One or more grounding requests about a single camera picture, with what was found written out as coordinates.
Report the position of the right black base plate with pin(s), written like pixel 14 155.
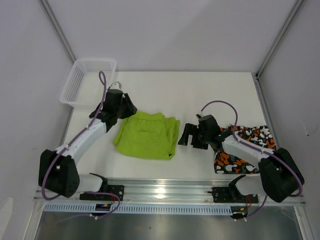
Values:
pixel 231 195

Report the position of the white plastic basket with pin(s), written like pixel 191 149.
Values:
pixel 83 87

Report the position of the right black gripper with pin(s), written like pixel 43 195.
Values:
pixel 192 129

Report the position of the aluminium frame post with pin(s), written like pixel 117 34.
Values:
pixel 284 29
pixel 51 17

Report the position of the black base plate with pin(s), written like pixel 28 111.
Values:
pixel 231 195
pixel 117 190

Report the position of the slotted cable duct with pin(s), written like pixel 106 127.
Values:
pixel 130 208

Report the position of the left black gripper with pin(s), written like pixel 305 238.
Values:
pixel 131 109

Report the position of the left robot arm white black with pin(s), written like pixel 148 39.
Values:
pixel 58 171

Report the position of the aluminium mounting rail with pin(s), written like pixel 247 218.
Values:
pixel 176 192

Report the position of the green shorts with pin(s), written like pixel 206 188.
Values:
pixel 148 136

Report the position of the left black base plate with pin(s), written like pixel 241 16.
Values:
pixel 117 190

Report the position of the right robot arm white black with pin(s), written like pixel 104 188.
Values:
pixel 279 176

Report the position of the orange camouflage shorts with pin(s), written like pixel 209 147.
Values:
pixel 232 165

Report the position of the left aluminium frame post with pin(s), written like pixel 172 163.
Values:
pixel 51 17

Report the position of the right aluminium frame post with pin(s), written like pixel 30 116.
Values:
pixel 284 29

